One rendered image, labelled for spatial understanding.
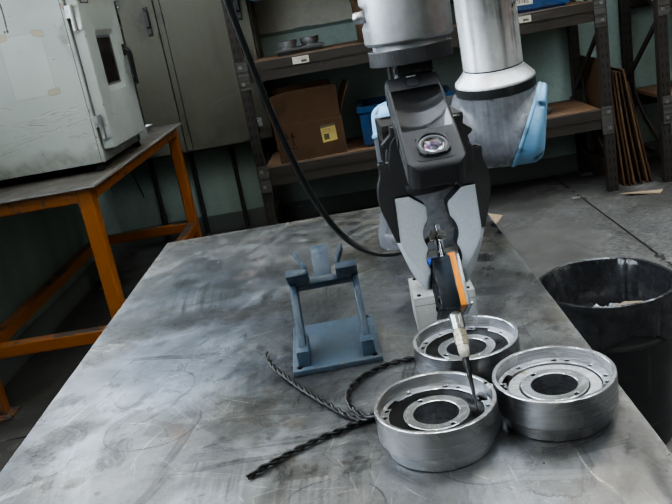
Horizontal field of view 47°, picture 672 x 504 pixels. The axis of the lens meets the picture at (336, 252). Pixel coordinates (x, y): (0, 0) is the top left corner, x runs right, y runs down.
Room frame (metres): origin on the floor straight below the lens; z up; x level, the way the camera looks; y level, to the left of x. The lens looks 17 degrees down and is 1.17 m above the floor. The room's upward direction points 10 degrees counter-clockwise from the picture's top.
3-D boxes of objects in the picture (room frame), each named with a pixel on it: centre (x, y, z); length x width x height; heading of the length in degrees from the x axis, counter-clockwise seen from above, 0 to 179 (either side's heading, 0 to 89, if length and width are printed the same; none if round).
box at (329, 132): (4.30, 0.02, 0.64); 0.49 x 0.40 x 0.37; 92
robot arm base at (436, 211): (1.19, -0.15, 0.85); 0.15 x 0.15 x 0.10
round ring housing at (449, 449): (0.59, -0.06, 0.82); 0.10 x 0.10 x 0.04
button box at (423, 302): (0.85, -0.11, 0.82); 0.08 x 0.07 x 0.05; 177
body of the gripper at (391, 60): (0.67, -0.09, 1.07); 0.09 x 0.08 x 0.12; 0
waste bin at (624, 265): (1.76, -0.64, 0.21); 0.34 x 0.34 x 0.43
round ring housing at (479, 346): (0.70, -0.11, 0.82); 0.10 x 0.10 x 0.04
